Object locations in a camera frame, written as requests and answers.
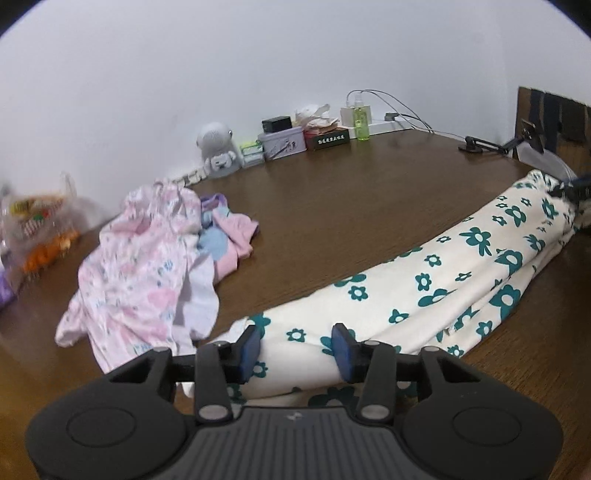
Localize cream teal floral dress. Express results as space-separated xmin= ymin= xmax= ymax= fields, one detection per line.
xmin=225 ymin=170 xmax=590 ymax=405

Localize wooden chair back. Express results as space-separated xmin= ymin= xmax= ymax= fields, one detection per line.
xmin=515 ymin=87 xmax=590 ymax=175

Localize pink floral garment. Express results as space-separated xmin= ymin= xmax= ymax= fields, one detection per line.
xmin=55 ymin=182 xmax=219 ymax=372

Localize purple blue pink garment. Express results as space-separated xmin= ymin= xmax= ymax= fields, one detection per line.
xmin=197 ymin=193 xmax=259 ymax=283

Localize white robot figurine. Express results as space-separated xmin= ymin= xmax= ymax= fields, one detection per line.
xmin=197 ymin=122 xmax=243 ymax=178

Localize green white card stack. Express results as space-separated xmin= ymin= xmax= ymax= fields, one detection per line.
xmin=239 ymin=140 xmax=264 ymax=168

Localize green spray bottle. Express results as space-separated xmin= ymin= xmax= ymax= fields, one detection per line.
xmin=353 ymin=95 xmax=370 ymax=141

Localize snack bag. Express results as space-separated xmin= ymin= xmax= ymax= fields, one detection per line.
xmin=1 ymin=173 xmax=106 ymax=307

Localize lavender tin box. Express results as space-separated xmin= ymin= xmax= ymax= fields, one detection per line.
xmin=257 ymin=126 xmax=307 ymax=161

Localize red black tissue box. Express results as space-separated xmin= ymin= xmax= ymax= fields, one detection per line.
xmin=304 ymin=127 xmax=351 ymax=151

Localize white charger adapter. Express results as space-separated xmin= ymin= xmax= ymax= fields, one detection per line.
xmin=339 ymin=104 xmax=374 ymax=128

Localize black small box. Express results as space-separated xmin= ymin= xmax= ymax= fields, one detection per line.
xmin=262 ymin=115 xmax=293 ymax=134

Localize white crumpled tissue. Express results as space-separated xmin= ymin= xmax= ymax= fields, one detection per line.
xmin=294 ymin=104 xmax=339 ymax=130

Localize white charging cables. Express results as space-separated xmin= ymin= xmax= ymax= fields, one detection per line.
xmin=345 ymin=88 xmax=465 ymax=139

